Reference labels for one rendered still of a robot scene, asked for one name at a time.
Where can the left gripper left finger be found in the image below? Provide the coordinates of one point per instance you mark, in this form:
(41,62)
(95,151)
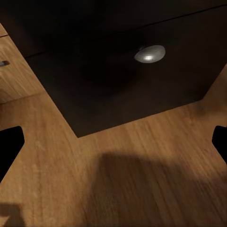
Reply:
(11,142)

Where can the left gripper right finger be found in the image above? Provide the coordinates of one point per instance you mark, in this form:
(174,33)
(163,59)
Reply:
(219,140)

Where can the cabinet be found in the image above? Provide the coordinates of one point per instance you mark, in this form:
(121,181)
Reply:
(17,79)
(105,63)

